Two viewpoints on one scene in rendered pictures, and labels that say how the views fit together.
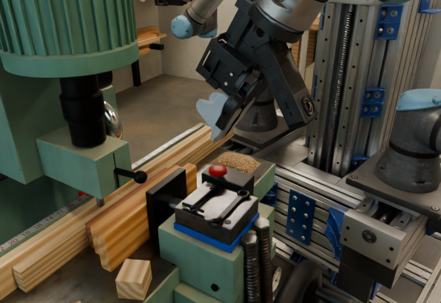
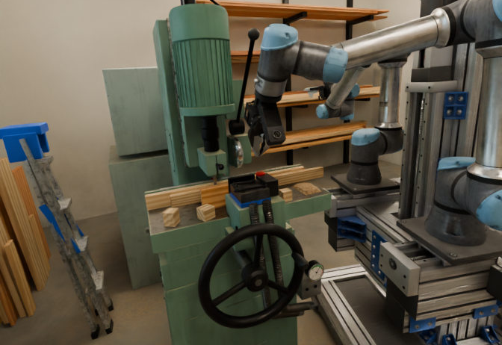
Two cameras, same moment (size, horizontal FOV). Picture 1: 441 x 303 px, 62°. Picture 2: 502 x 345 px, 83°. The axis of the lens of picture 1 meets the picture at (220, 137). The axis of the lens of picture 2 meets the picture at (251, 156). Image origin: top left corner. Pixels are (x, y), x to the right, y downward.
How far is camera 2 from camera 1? 0.50 m
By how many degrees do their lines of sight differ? 37
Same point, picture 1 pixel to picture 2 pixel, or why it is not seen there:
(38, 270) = (178, 200)
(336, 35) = (414, 115)
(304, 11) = (267, 86)
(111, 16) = (212, 93)
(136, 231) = (220, 196)
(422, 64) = not seen: outside the picture
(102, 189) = (208, 171)
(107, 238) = (202, 192)
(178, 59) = not seen: hidden behind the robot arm
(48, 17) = (188, 92)
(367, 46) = (433, 123)
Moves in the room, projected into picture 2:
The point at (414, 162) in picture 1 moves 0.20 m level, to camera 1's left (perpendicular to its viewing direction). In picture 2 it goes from (447, 214) to (372, 201)
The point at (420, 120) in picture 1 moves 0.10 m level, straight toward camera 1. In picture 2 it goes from (447, 178) to (420, 184)
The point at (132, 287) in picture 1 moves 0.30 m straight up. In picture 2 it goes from (201, 213) to (189, 110)
